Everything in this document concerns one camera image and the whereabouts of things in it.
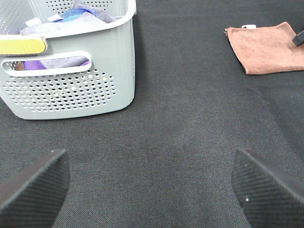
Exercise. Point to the black fabric table mat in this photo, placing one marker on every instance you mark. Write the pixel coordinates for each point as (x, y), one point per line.
(165, 160)

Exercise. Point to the grey perforated laundry basket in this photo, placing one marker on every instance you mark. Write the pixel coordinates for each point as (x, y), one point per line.
(105, 84)

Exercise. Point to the yellow label on basket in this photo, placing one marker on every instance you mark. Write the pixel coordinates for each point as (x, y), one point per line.
(21, 45)

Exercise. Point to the orange-brown towel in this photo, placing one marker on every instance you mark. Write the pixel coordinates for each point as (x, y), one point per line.
(266, 50)

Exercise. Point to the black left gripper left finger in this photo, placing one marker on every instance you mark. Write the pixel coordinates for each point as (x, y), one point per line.
(34, 197)

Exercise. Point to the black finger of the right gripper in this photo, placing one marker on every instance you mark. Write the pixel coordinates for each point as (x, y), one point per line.
(299, 38)

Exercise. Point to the purple grey towels in basket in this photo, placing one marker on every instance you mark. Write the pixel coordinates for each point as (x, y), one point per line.
(79, 16)

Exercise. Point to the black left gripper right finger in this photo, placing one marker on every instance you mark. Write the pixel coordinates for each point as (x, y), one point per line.
(269, 197)

